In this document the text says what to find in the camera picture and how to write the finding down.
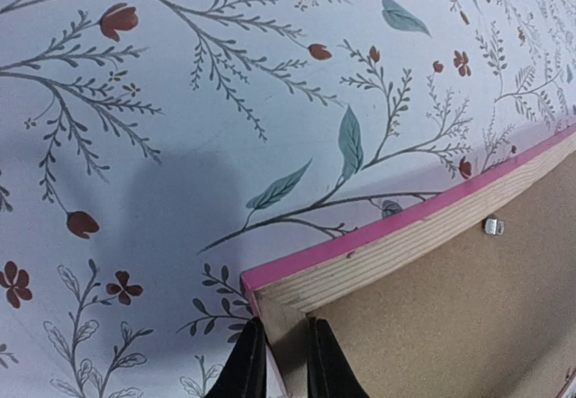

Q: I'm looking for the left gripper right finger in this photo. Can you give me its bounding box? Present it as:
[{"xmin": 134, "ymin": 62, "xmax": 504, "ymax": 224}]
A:
[{"xmin": 307, "ymin": 317, "xmax": 369, "ymax": 398}]

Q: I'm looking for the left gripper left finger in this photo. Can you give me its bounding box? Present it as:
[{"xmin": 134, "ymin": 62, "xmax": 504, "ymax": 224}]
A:
[{"xmin": 205, "ymin": 317, "xmax": 267, "ymax": 398}]

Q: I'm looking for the pink picture frame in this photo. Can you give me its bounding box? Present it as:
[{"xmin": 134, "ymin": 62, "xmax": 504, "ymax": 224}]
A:
[{"xmin": 243, "ymin": 128, "xmax": 575, "ymax": 397}]

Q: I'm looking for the floral patterned table mat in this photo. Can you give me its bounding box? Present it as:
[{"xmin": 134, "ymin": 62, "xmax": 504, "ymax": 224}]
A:
[{"xmin": 1, "ymin": 0, "xmax": 575, "ymax": 397}]

